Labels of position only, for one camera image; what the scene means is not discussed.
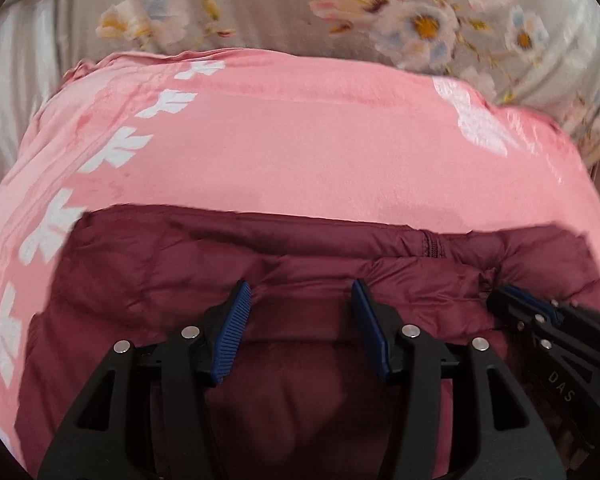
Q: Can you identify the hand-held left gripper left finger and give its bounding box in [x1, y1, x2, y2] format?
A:
[37, 280, 253, 480]

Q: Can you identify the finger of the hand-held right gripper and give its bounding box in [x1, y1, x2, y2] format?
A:
[487, 284, 600, 346]
[500, 310, 600, 378]

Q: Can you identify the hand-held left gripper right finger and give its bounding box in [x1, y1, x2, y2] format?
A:
[350, 279, 566, 480]

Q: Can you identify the maroon puffer jacket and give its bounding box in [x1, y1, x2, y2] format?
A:
[15, 204, 600, 480]

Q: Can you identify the pink printed blanket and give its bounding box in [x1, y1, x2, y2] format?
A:
[0, 47, 600, 466]

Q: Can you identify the grey floral bed sheet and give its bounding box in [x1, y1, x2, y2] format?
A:
[50, 0, 600, 166]

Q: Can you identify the white satin cloth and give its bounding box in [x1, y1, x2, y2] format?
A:
[0, 0, 71, 201]

